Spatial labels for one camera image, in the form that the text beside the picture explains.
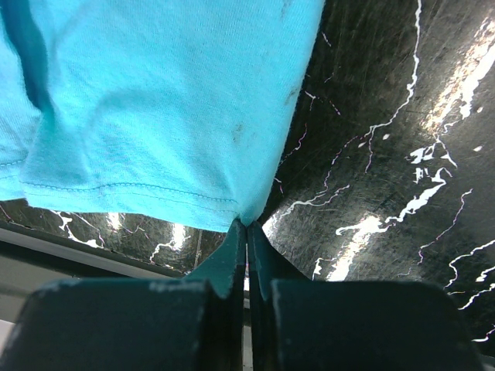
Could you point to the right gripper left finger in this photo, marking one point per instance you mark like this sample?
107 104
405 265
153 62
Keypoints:
191 323

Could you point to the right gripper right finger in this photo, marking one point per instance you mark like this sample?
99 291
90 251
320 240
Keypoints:
299 324

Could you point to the turquoise t-shirt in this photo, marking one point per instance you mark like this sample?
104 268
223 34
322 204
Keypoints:
177 110

